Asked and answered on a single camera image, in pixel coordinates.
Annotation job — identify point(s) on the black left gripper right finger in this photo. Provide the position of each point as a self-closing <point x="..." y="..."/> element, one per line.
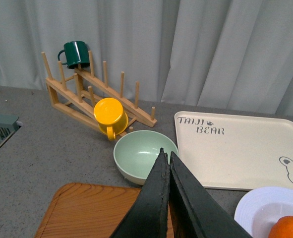
<point x="194" y="213"/>

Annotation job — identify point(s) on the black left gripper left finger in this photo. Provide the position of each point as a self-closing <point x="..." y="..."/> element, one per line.
<point x="148" y="216"/>

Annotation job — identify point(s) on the white round plate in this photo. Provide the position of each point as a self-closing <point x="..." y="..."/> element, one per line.
<point x="261" y="208"/>

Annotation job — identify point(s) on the orange mandarin fruit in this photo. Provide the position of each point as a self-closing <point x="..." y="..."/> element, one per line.
<point x="283" y="228"/>

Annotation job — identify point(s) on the light green bowl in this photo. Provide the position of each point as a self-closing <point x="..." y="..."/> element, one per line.
<point x="136" y="152"/>

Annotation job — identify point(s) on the wooden cutting board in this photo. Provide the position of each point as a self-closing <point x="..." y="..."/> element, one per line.
<point x="80" y="210"/>

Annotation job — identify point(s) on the beige bear tray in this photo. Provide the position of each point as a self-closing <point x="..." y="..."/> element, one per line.
<point x="236" y="152"/>

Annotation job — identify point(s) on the yellow mug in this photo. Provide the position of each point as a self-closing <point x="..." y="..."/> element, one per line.
<point x="111" y="117"/>

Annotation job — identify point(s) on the wooden dish rack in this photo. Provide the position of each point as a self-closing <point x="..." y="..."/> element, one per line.
<point x="75" y="97"/>

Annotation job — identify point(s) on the dark green mug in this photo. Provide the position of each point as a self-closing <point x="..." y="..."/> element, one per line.
<point x="76" y="53"/>

